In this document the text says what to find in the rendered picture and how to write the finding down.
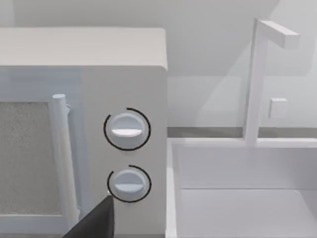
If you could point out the white microwave knob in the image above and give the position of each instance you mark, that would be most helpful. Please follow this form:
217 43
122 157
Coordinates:
126 129
128 184

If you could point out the microwave door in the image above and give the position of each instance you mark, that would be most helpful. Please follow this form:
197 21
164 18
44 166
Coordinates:
29 148

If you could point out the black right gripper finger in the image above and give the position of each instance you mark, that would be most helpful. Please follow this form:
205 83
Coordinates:
99 220

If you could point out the white sink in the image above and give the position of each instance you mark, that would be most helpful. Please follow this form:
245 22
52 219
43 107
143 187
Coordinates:
237 188

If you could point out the small white tap lever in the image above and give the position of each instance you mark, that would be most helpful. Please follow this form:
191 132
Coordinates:
278 108

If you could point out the pale microwave oven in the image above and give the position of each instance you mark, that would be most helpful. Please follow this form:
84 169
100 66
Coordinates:
138 84

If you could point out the tall white tap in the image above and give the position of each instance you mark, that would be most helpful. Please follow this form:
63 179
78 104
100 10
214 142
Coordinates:
257 81

